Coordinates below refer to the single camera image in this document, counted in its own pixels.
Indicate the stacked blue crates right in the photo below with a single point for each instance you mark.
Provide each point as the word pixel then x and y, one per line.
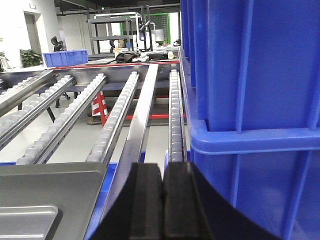
pixel 252 97

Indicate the dark metal shelving rack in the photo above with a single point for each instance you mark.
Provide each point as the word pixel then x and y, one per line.
pixel 108 28

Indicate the roller rail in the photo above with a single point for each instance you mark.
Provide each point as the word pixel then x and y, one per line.
pixel 17 122
pixel 177 151
pixel 43 148
pixel 103 148

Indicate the blue shallow bin background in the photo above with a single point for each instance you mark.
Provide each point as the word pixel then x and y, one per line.
pixel 65 58

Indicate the potted green plant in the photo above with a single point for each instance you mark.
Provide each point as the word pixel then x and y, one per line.
pixel 30 58

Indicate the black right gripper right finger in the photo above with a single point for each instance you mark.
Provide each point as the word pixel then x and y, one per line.
pixel 194 210

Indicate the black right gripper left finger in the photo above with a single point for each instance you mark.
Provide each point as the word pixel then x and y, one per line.
pixel 137 211

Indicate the steel side guide left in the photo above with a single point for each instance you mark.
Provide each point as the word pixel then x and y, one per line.
pixel 17 95

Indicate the black office chair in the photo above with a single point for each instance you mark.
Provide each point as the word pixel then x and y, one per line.
pixel 58 46

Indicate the silver metal tray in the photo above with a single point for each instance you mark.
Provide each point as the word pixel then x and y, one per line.
pixel 48 201

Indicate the red white striped barrier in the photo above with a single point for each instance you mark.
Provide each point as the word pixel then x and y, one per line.
pixel 99 107

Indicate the flat steel guide rail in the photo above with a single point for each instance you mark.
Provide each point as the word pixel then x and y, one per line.
pixel 134 142

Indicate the black bag on table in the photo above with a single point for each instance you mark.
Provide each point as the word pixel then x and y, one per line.
pixel 126 57

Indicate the roller rail far right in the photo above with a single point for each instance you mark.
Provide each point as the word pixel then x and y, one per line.
pixel 177 151

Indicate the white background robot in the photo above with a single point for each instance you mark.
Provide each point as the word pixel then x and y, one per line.
pixel 143 40

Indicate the roller rail centre left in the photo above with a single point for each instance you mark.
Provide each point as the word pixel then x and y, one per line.
pixel 43 148

